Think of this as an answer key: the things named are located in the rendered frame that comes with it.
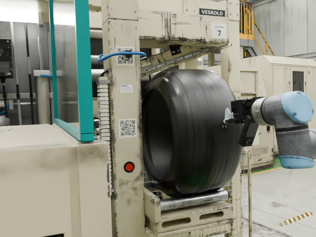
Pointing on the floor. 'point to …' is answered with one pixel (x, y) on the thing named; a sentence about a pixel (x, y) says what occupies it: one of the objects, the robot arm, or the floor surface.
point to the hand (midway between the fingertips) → (226, 122)
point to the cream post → (119, 190)
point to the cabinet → (261, 149)
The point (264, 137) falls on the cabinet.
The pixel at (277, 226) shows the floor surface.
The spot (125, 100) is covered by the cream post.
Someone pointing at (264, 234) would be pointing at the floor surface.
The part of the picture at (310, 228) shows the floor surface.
